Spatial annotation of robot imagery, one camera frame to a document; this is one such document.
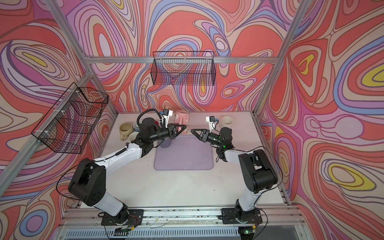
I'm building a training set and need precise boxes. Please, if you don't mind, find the black wire basket back wall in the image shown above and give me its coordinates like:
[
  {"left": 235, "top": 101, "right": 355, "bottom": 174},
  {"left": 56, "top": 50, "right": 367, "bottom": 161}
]
[{"left": 151, "top": 51, "right": 216, "bottom": 86}]

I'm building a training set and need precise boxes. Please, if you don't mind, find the beige speckled mug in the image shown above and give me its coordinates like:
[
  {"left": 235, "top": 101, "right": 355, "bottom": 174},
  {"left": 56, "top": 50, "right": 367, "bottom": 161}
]
[{"left": 119, "top": 123, "right": 134, "bottom": 141}]

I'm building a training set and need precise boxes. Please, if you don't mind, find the white mug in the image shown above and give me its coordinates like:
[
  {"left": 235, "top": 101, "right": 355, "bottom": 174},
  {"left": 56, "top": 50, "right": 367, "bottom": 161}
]
[{"left": 221, "top": 116, "right": 234, "bottom": 128}]

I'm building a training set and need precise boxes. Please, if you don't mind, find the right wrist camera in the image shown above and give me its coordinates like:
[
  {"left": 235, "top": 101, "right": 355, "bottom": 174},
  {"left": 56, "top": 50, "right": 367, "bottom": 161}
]
[{"left": 206, "top": 116, "right": 219, "bottom": 132}]

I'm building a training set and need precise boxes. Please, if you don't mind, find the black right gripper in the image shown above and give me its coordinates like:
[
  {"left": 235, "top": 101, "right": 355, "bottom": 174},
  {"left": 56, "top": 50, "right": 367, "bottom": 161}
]
[{"left": 191, "top": 128, "right": 224, "bottom": 147}]

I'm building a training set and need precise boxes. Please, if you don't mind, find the aluminium corner frame post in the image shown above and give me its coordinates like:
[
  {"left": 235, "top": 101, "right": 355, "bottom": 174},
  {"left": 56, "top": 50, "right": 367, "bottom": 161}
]
[{"left": 253, "top": 0, "right": 312, "bottom": 116}]

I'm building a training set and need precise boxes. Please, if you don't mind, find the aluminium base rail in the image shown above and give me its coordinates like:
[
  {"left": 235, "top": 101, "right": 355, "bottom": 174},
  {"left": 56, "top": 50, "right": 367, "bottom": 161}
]
[{"left": 59, "top": 205, "right": 301, "bottom": 232}]

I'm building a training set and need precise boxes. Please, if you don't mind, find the black wire basket wall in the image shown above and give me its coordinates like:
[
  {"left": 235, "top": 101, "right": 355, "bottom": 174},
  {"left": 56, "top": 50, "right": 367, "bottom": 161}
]
[
  {"left": 151, "top": 51, "right": 216, "bottom": 86},
  {"left": 31, "top": 83, "right": 109, "bottom": 154}
]

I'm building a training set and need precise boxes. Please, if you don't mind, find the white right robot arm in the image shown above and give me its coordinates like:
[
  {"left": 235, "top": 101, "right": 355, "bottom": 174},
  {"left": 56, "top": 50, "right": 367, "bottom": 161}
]
[{"left": 191, "top": 127, "right": 278, "bottom": 226}]

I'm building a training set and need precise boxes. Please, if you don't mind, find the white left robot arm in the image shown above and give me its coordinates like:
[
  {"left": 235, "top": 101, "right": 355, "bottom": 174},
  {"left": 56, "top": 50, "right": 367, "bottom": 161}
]
[{"left": 68, "top": 109, "right": 187, "bottom": 225}]

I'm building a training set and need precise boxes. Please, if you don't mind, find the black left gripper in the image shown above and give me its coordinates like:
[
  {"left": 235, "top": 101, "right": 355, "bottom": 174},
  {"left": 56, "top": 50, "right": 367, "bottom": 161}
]
[{"left": 147, "top": 124, "right": 186, "bottom": 144}]

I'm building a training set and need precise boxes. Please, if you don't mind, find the blue flowered mug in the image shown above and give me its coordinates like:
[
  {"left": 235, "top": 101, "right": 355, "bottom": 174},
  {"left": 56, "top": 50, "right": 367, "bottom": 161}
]
[{"left": 133, "top": 121, "right": 140, "bottom": 132}]

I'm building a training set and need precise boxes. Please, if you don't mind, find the black wire basket left wall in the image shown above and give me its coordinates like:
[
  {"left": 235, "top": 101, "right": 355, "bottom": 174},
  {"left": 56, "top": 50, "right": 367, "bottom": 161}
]
[{"left": 31, "top": 83, "right": 109, "bottom": 154}]

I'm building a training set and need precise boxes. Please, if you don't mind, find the pink patterned mug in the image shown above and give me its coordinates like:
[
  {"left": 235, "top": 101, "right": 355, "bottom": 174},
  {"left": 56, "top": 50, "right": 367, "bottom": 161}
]
[{"left": 174, "top": 111, "right": 190, "bottom": 126}]

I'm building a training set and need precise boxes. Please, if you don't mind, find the lavender plastic tray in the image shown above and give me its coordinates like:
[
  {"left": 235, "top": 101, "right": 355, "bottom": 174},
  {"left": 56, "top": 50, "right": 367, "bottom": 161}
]
[{"left": 154, "top": 135, "right": 214, "bottom": 171}]

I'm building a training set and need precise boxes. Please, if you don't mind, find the purple mug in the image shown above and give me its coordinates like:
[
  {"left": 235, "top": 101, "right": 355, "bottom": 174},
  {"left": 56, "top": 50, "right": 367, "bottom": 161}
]
[{"left": 160, "top": 138, "right": 172, "bottom": 149}]

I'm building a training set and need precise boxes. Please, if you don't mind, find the light green mug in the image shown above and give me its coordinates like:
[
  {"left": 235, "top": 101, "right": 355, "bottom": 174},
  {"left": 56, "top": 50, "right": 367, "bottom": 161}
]
[{"left": 128, "top": 132, "right": 139, "bottom": 143}]

